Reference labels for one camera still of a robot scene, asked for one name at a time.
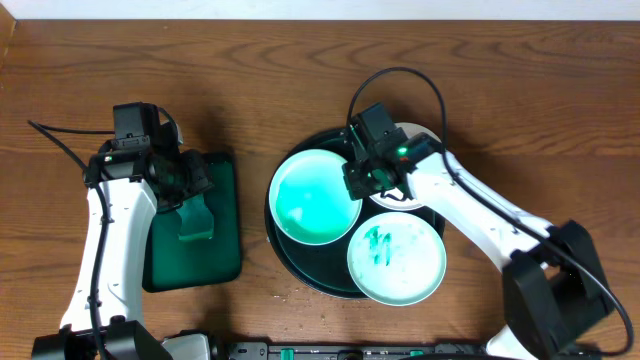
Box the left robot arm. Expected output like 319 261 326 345
31 149 212 359

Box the round black tray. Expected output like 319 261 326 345
263 125 446 301

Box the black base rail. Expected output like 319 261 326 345
226 342 486 360

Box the green scrubbing sponge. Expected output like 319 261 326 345
177 194 214 242

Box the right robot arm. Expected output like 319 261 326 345
343 129 620 359

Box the mint green plate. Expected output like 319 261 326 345
267 149 363 246
347 212 447 306

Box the white plate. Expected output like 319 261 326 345
370 122 440 211

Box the rectangular dark green tray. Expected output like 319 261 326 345
142 152 242 292

